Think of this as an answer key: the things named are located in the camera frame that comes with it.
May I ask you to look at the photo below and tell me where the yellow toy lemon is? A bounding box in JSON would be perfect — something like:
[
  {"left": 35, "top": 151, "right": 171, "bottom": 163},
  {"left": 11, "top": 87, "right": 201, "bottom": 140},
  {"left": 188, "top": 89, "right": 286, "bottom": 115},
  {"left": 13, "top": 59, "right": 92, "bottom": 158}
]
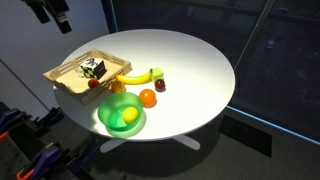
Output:
[{"left": 121, "top": 106, "right": 140, "bottom": 124}]

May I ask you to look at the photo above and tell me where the small red toy fruit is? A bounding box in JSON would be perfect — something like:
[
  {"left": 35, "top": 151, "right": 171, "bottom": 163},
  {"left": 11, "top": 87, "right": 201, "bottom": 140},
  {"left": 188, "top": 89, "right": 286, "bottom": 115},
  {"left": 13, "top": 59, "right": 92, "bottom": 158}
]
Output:
[{"left": 87, "top": 78, "right": 100, "bottom": 90}]

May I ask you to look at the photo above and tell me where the yellow toy banana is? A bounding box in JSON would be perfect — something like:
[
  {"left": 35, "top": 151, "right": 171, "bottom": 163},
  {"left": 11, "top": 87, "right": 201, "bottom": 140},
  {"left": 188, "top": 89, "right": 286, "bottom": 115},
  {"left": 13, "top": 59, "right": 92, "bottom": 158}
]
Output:
[{"left": 115, "top": 69, "right": 154, "bottom": 85}]

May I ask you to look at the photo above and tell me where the green plastic bowl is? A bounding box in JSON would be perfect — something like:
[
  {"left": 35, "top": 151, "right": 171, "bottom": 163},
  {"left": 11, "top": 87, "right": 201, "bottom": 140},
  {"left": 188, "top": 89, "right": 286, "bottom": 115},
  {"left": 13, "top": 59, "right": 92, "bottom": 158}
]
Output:
[{"left": 97, "top": 92, "right": 145, "bottom": 131}]

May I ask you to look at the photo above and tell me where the toy orange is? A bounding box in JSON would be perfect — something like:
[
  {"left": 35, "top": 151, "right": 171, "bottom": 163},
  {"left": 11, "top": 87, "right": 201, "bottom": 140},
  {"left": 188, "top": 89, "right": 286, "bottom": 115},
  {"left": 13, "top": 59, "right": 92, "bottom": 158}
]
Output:
[{"left": 138, "top": 88, "right": 157, "bottom": 108}]

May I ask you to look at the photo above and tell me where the dark red toy plum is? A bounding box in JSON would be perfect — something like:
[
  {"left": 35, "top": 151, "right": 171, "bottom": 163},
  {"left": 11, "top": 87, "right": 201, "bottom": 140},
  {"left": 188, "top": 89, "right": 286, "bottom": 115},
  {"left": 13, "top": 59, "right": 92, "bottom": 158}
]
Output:
[{"left": 154, "top": 79, "right": 167, "bottom": 93}]

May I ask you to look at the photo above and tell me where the zebra print checkered cube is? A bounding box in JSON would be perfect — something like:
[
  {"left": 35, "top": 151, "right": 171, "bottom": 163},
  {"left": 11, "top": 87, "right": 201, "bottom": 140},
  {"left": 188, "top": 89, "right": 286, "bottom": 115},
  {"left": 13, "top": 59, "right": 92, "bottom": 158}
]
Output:
[{"left": 79, "top": 57, "right": 107, "bottom": 80}]

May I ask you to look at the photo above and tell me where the light wooden tray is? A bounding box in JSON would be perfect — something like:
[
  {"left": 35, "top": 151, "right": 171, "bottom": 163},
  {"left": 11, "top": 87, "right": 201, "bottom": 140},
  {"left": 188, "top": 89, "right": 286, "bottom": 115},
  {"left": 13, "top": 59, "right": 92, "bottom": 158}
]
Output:
[{"left": 42, "top": 48, "right": 133, "bottom": 106}]

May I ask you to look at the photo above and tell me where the lime green block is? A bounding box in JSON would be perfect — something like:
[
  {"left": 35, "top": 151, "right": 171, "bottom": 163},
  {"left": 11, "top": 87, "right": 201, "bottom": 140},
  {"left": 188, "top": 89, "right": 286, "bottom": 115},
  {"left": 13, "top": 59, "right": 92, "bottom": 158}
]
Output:
[{"left": 150, "top": 67, "right": 165, "bottom": 83}]

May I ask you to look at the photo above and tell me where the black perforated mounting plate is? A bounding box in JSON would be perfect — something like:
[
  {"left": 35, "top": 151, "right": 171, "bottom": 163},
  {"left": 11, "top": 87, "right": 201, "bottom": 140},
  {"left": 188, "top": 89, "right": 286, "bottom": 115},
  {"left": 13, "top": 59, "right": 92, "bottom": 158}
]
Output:
[{"left": 0, "top": 139, "right": 32, "bottom": 180}]

